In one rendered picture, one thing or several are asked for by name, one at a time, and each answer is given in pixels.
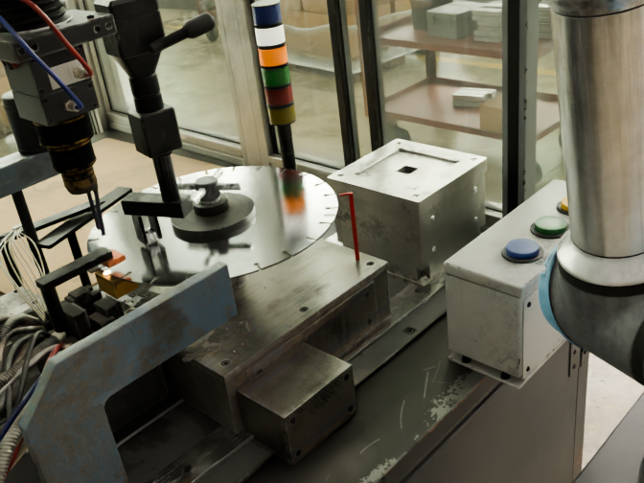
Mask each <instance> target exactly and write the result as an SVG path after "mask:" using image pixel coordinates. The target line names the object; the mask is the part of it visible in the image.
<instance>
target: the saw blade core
mask: <svg viewBox="0 0 644 483"><path fill-rule="evenodd" d="M222 169H223V175H222V176H221V177H220V178H219V179H218V182H226V183H241V184H242V189H241V190H240V191H220V192H221V193H236V194H242V195H245V196H248V197H250V198H251V199H252V200H253V202H254V206H255V215H254V217H253V219H252V220H250V221H249V222H248V223H246V224H245V225H244V226H243V227H241V228H239V229H237V230H235V231H232V232H229V233H226V234H223V235H218V236H214V237H206V238H192V237H186V236H182V235H180V234H178V233H176V232H175V231H174V230H173V228H172V224H171V218H160V217H158V221H159V225H160V229H161V233H162V237H163V238H162V239H158V238H157V241H156V242H155V243H152V244H146V245H144V244H143V243H141V242H140V241H138V239H137V235H136V232H135V228H134V224H133V220H132V217H131V216H129V215H124V211H123V208H122V204H121V202H120V203H119V204H117V205H116V206H114V207H113V208H111V209H110V210H109V211H108V212H106V213H105V214H104V215H103V225H104V230H105V236H102V233H101V229H100V230H98V229H97V227H96V224H95V225H94V227H93V228H92V230H91V232H90V234H89V236H88V240H87V252H88V253H90V252H92V251H94V250H96V249H98V248H100V247H102V246H103V247H105V248H108V249H110V248H112V249H114V250H116V251H118V252H121V253H123V254H125V256H126V260H125V261H123V262H121V263H119V264H116V265H114V266H112V267H111V268H108V267H106V266H104V265H102V264H99V265H98V267H99V268H100V269H101V270H102V271H103V272H106V271H107V270H110V272H109V273H108V275H110V276H112V277H114V278H117V279H120V280H122V279H123V281H126V282H131V283H134V284H140V285H147V286H150V285H153V286H160V287H175V286H177V285H178V284H180V283H182V282H183V281H185V280H187V279H189V278H190V277H192V276H194V275H196V274H197V273H198V272H200V271H202V270H203V269H205V268H207V267H209V266H210V265H213V264H215V263H216V262H223V263H225V264H227V265H228V270H229V274H230V279H235V278H239V277H242V276H245V275H249V274H252V273H255V272H258V271H259V269H260V270H264V269H267V268H269V267H272V266H274V265H277V264H279V263H282V262H284V261H286V260H288V259H290V258H291V256H292V257H294V256H295V255H297V254H299V253H301V252H302V251H304V250H305V249H307V248H308V247H310V246H311V245H313V244H314V243H315V241H318V240H319V239H320V238H321V237H322V236H323V235H324V234H325V233H326V232H327V231H328V230H329V229H330V227H331V226H332V224H333V223H334V220H335V218H336V215H337V210H338V203H337V198H336V195H335V193H334V191H333V189H332V188H331V187H330V186H329V185H328V184H327V183H325V182H324V181H322V180H321V179H319V178H317V177H315V176H313V175H311V174H307V173H305V172H299V171H296V170H292V169H286V168H278V167H267V166H262V167H261V166H244V167H235V170H234V167H231V168H222ZM216 170H217V169H215V170H210V171H207V173H208V174H206V172H205V171H204V172H195V173H191V174H187V175H183V176H180V177H179V179H180V180H181V181H179V179H178V178H176V180H177V182H196V180H197V179H199V178H200V177H202V176H208V175H212V174H213V173H214V172H215V171H216ZM233 170H234V171H233ZM301 177H302V178H301ZM327 209H328V210H327ZM324 215H335V217H324ZM321 223H323V224H321ZM286 253H287V254H286ZM289 255H290V256H289ZM256 265H258V267H259V269H258V268H257V267H256ZM129 273H131V274H129ZM156 278H158V279H156ZM154 279H156V280H155V281H154ZM153 281H154V282H153ZM152 282H153V283H152Z"/></svg>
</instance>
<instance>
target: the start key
mask: <svg viewBox="0 0 644 483"><path fill-rule="evenodd" d="M535 230H536V231H537V232H539V233H541V234H544V235H559V234H561V233H563V232H565V231H566V230H567V222H566V220H565V219H563V218H560V217H555V216H545V217H541V218H538V219H537V220H536V221H535Z"/></svg>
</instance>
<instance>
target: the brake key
mask: <svg viewBox="0 0 644 483"><path fill-rule="evenodd" d="M506 254H507V255H508V256H510V257H512V258H515V259H531V258H534V257H536V256H538V255H539V254H540V246H539V244H538V243H537V242H536V241H533V240H530V239H514V240H511V241H509V242H507V244H506Z"/></svg>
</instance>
